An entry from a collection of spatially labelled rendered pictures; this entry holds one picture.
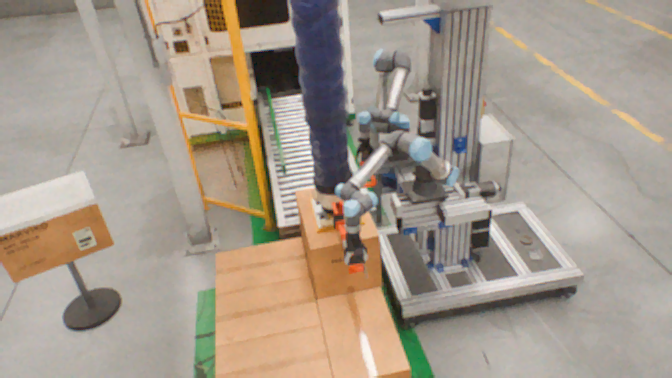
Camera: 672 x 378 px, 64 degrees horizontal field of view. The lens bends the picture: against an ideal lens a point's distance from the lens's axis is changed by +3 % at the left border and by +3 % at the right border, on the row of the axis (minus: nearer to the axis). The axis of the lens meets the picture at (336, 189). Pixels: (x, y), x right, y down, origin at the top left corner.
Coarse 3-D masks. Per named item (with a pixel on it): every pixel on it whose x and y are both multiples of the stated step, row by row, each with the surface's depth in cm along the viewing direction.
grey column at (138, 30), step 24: (120, 0) 332; (144, 24) 340; (144, 48) 350; (144, 72) 359; (168, 96) 371; (168, 120) 381; (168, 144) 391; (168, 168) 403; (192, 168) 417; (192, 192) 418; (192, 216) 431; (192, 240) 445; (216, 240) 451
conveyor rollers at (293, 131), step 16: (288, 96) 551; (288, 112) 521; (272, 128) 497; (288, 128) 498; (304, 128) 493; (272, 144) 475; (288, 144) 470; (304, 144) 471; (288, 160) 447; (304, 160) 448; (288, 176) 433; (304, 176) 426; (288, 192) 410; (288, 208) 395
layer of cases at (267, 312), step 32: (224, 256) 354; (256, 256) 351; (288, 256) 349; (224, 288) 329; (256, 288) 327; (288, 288) 325; (224, 320) 308; (256, 320) 306; (288, 320) 304; (320, 320) 307; (352, 320) 301; (384, 320) 299; (224, 352) 290; (256, 352) 288; (288, 352) 286; (320, 352) 284; (352, 352) 283; (384, 352) 281
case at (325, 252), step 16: (304, 192) 338; (304, 208) 324; (304, 224) 311; (368, 224) 306; (304, 240) 334; (320, 240) 298; (336, 240) 297; (368, 240) 298; (320, 256) 297; (336, 256) 299; (368, 256) 305; (320, 272) 303; (336, 272) 306; (368, 272) 312; (320, 288) 311; (336, 288) 313; (352, 288) 316; (368, 288) 319
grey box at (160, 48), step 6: (162, 36) 359; (156, 42) 346; (162, 42) 353; (156, 48) 347; (162, 48) 349; (156, 54) 349; (162, 54) 350; (162, 60) 352; (168, 60) 363; (162, 66) 354; (168, 66) 359; (162, 72) 356; (168, 72) 358; (168, 78) 359; (168, 84) 362
